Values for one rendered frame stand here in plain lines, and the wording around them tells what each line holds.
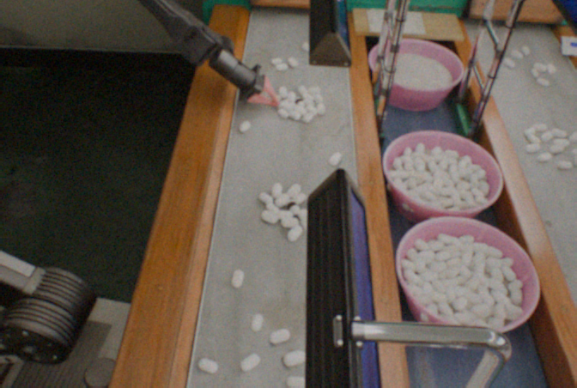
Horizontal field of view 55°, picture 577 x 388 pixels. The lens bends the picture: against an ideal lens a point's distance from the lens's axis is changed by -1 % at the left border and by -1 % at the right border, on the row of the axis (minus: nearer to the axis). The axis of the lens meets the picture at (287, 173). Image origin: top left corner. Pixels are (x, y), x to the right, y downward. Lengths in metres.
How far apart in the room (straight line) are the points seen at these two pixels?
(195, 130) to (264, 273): 0.43
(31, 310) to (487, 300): 0.80
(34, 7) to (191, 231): 2.03
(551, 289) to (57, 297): 0.88
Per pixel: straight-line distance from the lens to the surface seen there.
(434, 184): 1.29
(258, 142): 1.33
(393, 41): 1.29
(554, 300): 1.14
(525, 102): 1.65
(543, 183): 1.40
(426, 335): 0.58
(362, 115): 1.41
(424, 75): 1.66
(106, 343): 1.34
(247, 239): 1.12
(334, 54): 1.04
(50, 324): 1.02
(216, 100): 1.43
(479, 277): 1.15
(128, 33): 2.89
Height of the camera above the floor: 1.60
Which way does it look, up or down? 43 degrees down
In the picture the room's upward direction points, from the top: 3 degrees clockwise
